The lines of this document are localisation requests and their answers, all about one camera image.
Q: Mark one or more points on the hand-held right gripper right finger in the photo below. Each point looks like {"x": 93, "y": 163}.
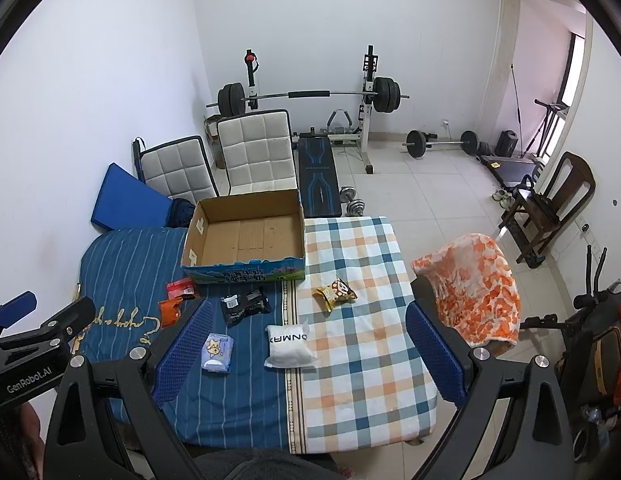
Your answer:
{"x": 430, "y": 345}

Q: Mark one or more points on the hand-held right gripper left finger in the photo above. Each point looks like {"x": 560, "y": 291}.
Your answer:
{"x": 183, "y": 350}

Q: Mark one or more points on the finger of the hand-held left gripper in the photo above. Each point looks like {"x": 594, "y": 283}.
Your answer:
{"x": 65, "y": 321}
{"x": 15, "y": 306}

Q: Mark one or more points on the orange snack packet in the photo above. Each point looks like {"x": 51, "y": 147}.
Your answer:
{"x": 170, "y": 312}

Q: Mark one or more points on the yellow snack packet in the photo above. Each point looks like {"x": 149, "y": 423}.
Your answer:
{"x": 335, "y": 294}

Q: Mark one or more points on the cardboard box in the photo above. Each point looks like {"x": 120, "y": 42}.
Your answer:
{"x": 245, "y": 240}

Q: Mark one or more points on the white soft pouch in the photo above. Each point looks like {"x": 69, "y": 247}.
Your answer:
{"x": 290, "y": 347}

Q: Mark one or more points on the blue white tissue packet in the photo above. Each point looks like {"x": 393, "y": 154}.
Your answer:
{"x": 217, "y": 352}

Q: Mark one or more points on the red snack packet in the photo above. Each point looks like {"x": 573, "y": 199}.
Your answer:
{"x": 182, "y": 290}

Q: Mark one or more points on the blue striped and plaid bedsheet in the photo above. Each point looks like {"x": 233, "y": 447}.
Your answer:
{"x": 360, "y": 350}

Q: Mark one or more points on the orange floral blanket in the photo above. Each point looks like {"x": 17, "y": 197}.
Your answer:
{"x": 475, "y": 285}

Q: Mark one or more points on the black snack packet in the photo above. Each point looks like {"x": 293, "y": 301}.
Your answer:
{"x": 245, "y": 305}

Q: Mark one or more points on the blue foam mat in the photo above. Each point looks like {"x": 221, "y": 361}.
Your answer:
{"x": 128, "y": 200}

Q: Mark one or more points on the dark blue cloth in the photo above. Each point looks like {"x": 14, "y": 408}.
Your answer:
{"x": 183, "y": 212}

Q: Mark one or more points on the chrome dumbbell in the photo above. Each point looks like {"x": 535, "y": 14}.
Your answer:
{"x": 355, "y": 208}
{"x": 348, "y": 194}

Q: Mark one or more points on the pair of white shoes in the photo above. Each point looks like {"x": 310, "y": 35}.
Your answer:
{"x": 503, "y": 197}

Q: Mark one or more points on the black and blue tube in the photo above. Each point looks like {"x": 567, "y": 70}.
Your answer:
{"x": 137, "y": 157}

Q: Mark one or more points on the white padded chair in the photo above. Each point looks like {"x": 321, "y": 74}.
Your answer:
{"x": 255, "y": 152}
{"x": 178, "y": 170}

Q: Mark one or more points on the black treadmill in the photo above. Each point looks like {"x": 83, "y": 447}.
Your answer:
{"x": 510, "y": 170}

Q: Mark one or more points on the black weight bench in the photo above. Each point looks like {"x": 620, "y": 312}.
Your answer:
{"x": 318, "y": 180}

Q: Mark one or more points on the short barbell with black plates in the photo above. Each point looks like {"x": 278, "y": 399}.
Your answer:
{"x": 417, "y": 144}

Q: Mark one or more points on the black speaker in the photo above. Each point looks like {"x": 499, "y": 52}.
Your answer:
{"x": 506, "y": 142}

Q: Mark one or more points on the dark wooden chair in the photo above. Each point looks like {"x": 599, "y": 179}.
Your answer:
{"x": 573, "y": 175}

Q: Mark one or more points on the white barbell rack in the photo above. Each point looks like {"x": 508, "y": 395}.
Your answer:
{"x": 368, "y": 125}

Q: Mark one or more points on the long barbell with black plates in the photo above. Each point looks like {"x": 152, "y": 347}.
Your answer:
{"x": 385, "y": 91}

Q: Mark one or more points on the window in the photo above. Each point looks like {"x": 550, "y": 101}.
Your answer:
{"x": 573, "y": 70}

